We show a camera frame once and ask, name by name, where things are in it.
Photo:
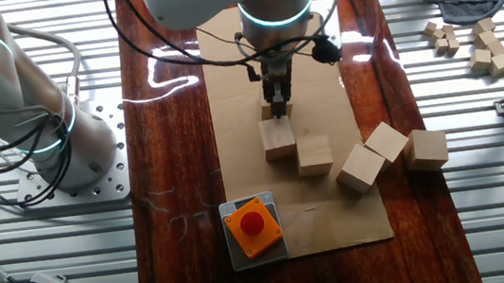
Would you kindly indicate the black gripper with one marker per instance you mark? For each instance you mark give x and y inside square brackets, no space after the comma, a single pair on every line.
[276,74]

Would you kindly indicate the large wooden cube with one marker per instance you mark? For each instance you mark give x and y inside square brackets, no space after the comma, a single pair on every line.
[314,155]
[277,137]
[360,168]
[425,149]
[267,111]
[386,141]

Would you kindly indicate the orange emergency stop button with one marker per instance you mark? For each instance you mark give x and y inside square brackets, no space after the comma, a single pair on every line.
[252,225]

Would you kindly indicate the brown cardboard sheet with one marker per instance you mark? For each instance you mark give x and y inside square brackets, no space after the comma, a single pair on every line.
[337,222]

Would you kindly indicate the reddish wood grain board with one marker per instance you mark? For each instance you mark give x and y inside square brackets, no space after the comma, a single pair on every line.
[169,170]

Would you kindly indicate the small wooden cube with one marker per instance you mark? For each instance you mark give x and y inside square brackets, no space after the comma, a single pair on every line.
[430,28]
[438,34]
[448,29]
[453,45]
[441,45]

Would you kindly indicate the silver robot mounting plate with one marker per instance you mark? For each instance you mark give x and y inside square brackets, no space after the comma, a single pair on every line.
[108,129]

